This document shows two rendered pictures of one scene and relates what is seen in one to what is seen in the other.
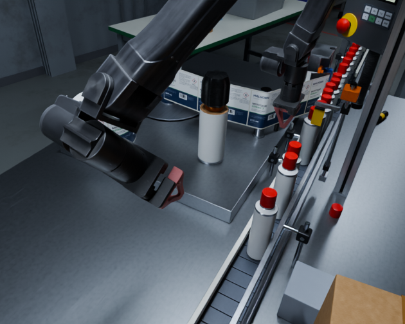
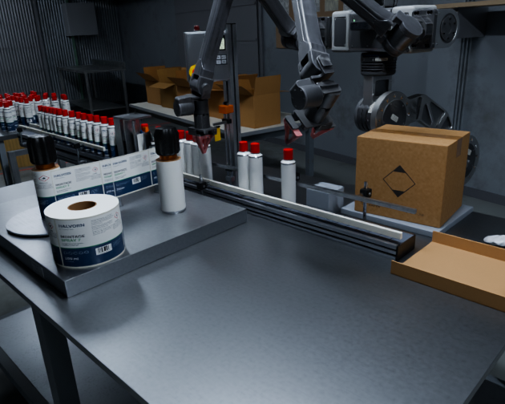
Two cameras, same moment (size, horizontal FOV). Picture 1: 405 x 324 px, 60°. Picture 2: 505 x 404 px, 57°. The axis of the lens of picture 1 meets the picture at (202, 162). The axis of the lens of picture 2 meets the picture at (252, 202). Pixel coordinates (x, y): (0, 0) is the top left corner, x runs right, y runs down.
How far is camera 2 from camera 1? 1.39 m
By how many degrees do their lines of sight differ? 64
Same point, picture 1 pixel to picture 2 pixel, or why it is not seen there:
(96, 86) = (325, 59)
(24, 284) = (272, 304)
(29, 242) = (221, 305)
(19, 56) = not seen: outside the picture
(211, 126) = (179, 171)
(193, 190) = (214, 218)
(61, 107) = (303, 86)
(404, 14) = (231, 54)
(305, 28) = (210, 70)
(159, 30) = (314, 34)
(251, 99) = (149, 158)
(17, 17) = not seen: outside the picture
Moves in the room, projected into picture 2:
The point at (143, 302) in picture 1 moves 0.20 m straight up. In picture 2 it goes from (307, 254) to (307, 191)
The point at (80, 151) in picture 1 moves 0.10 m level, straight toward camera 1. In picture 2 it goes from (337, 90) to (375, 88)
